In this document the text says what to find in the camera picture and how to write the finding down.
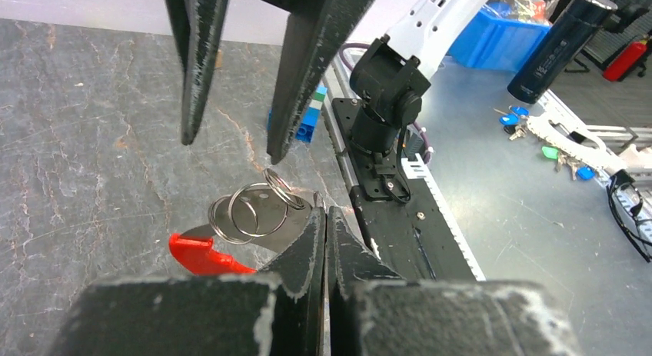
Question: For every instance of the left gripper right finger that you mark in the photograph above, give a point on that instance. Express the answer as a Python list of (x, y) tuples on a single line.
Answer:
[(375, 311)]

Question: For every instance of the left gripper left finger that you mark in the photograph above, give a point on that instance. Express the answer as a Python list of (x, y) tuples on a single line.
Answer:
[(275, 311)]

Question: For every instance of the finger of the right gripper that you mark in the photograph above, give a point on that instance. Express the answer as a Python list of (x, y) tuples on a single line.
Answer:
[(196, 27), (315, 30)]

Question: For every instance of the red keyring carabiner with rings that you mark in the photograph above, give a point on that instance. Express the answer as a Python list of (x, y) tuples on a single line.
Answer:
[(269, 214)]

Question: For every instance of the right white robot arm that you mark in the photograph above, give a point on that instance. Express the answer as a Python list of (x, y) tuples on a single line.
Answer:
[(390, 78)]

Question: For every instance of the blue green brick stack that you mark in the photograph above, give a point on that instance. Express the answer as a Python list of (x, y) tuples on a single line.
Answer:
[(311, 116)]

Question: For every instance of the blue plastic bin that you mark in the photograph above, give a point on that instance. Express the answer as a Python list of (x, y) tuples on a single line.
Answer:
[(493, 40)]

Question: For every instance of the blue tagged key bunch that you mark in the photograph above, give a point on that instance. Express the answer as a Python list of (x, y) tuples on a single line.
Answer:
[(514, 121)]

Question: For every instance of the green tagged key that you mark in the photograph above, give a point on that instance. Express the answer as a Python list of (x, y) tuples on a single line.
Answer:
[(554, 154)]

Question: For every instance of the white plastic tool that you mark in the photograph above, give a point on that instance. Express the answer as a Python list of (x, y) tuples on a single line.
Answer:
[(608, 149)]

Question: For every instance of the dark blue bottle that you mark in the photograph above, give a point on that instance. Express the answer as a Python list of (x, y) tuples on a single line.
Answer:
[(573, 29)]

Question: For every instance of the black eyeglasses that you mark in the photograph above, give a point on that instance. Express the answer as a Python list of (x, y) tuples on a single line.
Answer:
[(631, 211)]

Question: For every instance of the red fire extinguisher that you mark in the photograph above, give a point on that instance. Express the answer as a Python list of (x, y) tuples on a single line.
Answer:
[(633, 56)]

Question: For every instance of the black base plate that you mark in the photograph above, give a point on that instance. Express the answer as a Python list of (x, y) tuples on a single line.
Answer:
[(398, 217)]

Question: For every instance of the white cable comb rail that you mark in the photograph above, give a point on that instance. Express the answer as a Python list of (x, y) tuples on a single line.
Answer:
[(417, 169)]

